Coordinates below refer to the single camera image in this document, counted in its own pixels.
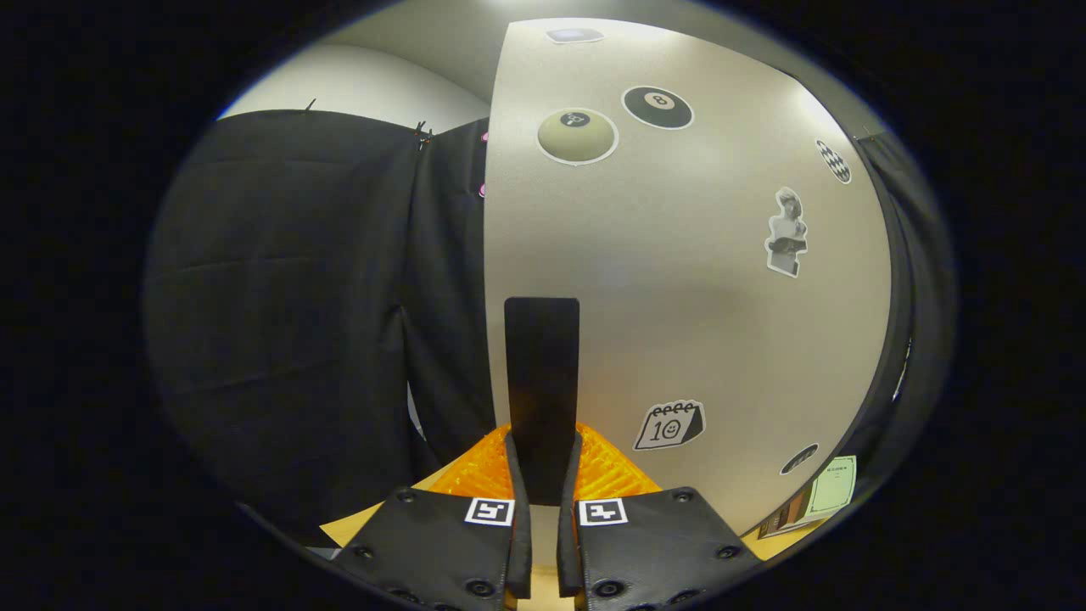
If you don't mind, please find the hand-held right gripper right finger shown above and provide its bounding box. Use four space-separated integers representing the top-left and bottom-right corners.
556 423 764 611

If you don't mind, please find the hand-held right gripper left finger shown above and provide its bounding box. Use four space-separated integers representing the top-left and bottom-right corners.
327 424 534 611

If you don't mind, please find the light grey cabinet door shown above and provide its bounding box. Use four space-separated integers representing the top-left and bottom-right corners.
484 17 893 535

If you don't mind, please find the brown book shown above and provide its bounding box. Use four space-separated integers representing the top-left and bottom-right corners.
759 490 813 540

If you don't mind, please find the pale green booklet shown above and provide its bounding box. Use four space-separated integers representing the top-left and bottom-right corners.
804 456 858 520

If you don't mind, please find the black backdrop cloth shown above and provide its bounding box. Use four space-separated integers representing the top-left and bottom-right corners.
144 110 955 544

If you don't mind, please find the black door handle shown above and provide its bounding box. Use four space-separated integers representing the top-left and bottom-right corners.
504 297 581 507

